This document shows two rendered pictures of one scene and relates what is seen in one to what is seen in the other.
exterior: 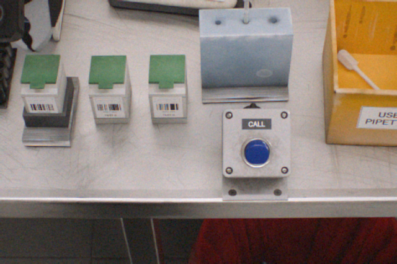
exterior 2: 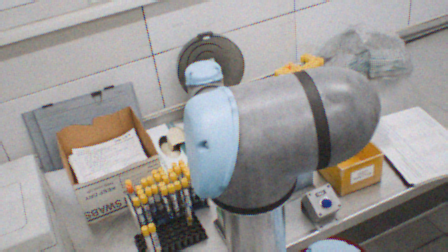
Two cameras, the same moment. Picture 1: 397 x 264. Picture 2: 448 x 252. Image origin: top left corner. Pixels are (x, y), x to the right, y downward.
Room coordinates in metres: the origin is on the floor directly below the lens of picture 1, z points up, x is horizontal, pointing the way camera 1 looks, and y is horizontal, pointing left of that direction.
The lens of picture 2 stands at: (-0.28, 0.48, 1.84)
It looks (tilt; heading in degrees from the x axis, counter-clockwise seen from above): 36 degrees down; 338
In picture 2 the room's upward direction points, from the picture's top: 8 degrees counter-clockwise
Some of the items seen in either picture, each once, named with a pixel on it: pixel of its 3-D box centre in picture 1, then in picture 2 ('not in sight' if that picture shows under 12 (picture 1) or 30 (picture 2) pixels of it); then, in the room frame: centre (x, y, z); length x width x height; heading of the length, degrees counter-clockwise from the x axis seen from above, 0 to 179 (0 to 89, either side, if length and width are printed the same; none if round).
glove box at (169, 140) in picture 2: not in sight; (173, 150); (0.87, 0.17, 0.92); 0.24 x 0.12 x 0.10; 177
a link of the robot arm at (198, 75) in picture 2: not in sight; (206, 90); (0.54, 0.16, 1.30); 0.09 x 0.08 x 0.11; 165
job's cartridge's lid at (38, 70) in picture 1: (40, 72); not in sight; (0.53, 0.16, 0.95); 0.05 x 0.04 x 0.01; 176
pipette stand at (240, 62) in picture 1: (244, 51); (293, 175); (0.57, -0.06, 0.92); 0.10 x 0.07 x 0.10; 89
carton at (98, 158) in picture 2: not in sight; (110, 161); (0.90, 0.36, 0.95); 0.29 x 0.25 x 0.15; 177
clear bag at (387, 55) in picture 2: not in sight; (385, 49); (0.93, -0.70, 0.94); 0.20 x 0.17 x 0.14; 59
